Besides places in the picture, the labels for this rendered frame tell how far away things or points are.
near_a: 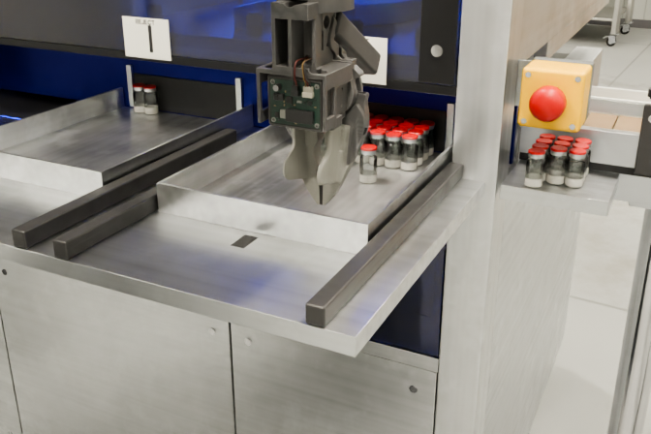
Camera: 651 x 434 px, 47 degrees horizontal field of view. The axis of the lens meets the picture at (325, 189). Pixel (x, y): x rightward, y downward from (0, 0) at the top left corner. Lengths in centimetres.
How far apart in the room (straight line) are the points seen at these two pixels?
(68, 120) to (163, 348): 43
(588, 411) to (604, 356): 27
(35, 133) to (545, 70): 73
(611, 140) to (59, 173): 70
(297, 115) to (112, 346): 87
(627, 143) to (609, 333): 144
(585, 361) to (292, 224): 159
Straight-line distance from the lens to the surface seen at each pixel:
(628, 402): 125
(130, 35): 118
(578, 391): 215
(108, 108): 131
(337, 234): 76
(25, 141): 118
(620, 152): 104
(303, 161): 75
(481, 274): 102
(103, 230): 82
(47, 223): 84
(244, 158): 101
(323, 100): 67
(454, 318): 107
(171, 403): 144
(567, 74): 91
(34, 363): 165
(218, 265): 75
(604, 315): 252
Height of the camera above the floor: 122
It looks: 21 degrees down
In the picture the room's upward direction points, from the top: straight up
